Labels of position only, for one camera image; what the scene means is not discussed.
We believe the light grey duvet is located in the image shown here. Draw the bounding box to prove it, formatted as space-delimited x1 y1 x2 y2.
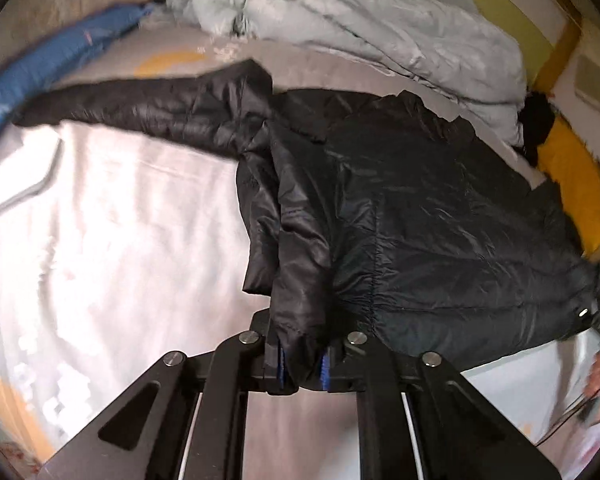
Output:
130 0 528 147

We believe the yellow cushion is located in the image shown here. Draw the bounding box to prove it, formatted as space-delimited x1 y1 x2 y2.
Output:
536 115 600 257

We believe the thin black cable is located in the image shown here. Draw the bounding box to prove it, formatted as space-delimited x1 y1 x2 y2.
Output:
535 385 597 447

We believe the dark cloth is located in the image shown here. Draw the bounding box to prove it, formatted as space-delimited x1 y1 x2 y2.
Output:
518 91 557 167

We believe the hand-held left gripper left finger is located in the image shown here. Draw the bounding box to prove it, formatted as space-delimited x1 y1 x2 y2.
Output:
35 310 301 480

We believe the blue garment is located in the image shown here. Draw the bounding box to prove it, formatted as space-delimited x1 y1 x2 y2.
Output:
0 2 157 145

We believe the grey printed bed sheet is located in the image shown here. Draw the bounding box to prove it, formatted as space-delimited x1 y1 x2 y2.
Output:
0 35 600 480

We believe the black puffer jacket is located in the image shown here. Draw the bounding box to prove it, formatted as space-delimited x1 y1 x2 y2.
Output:
14 59 600 392

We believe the wooden bed frame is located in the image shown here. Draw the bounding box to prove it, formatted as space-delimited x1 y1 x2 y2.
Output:
532 7 587 92

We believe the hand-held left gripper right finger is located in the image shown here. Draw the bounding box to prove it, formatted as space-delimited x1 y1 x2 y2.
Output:
319 331 564 480

